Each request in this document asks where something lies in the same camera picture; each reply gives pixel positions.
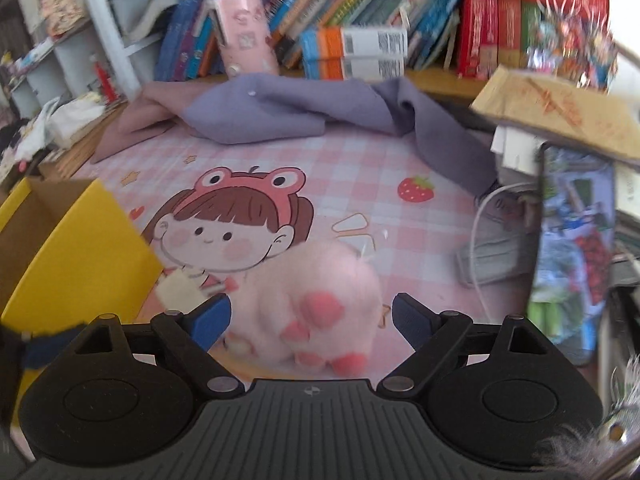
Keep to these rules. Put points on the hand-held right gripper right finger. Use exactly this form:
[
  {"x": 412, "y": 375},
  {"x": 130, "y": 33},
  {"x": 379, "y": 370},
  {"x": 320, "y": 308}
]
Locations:
[{"x": 412, "y": 320}]

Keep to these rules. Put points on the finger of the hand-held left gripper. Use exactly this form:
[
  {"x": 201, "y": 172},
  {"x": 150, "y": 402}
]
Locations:
[{"x": 40, "y": 350}]

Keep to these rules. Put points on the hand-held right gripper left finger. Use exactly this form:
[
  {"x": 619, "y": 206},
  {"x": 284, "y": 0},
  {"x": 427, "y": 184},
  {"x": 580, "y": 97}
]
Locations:
[{"x": 210, "y": 322}]

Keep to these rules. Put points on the yellow cardboard box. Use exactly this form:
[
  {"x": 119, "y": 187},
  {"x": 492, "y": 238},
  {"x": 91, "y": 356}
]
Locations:
[{"x": 90, "y": 260}]

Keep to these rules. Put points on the pink plush paw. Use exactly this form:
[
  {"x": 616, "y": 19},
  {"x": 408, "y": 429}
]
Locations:
[{"x": 310, "y": 280}]

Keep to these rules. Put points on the small beige block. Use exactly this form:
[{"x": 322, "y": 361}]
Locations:
[{"x": 175, "y": 287}]

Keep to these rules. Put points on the grey pleated face mask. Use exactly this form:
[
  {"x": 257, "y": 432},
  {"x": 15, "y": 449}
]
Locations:
[{"x": 495, "y": 260}]

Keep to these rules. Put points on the pink checked cartoon mat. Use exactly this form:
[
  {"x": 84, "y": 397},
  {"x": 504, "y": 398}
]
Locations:
[{"x": 350, "y": 180}]

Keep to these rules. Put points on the grey fluffy feather toy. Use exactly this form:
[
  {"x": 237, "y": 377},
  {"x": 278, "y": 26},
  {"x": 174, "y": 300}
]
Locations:
[{"x": 570, "y": 445}]

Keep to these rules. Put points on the white plastic bag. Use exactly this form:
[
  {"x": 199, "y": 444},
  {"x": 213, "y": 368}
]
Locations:
[{"x": 32, "y": 135}]

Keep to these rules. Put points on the pink and purple knit cloth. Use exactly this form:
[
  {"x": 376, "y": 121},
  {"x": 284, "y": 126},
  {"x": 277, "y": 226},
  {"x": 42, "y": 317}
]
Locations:
[{"x": 300, "y": 105}]

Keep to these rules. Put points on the crumpled white paper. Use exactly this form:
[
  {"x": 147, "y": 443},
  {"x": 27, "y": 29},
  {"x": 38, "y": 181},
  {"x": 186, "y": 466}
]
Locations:
[{"x": 75, "y": 115}]

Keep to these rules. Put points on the brown paper envelope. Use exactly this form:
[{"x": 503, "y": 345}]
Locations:
[{"x": 550, "y": 105}]

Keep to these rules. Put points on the orange and white carton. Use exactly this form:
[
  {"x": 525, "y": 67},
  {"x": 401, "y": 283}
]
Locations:
[
  {"x": 360, "y": 41},
  {"x": 360, "y": 68}
]

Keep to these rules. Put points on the red bottle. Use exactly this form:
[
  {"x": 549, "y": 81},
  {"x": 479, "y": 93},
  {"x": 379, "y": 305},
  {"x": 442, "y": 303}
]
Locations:
[{"x": 106, "y": 82}]

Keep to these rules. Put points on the tall pink box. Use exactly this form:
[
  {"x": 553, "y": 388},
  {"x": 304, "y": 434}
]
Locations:
[{"x": 245, "y": 30}]

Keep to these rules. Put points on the white and wooden bookshelf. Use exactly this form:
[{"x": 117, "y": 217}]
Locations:
[{"x": 107, "y": 40}]

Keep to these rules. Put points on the red boxed book set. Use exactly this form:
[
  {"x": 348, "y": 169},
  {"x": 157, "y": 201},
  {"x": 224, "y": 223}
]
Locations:
[{"x": 480, "y": 25}]

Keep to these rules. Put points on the shiny colourful packet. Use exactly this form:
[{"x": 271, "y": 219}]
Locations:
[{"x": 570, "y": 45}]

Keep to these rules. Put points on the row of blue-spined books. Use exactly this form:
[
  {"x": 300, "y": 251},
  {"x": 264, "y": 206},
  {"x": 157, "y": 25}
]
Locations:
[{"x": 350, "y": 0}]

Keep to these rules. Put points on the floral fabric bag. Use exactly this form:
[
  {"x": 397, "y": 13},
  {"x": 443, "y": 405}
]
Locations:
[{"x": 62, "y": 0}]

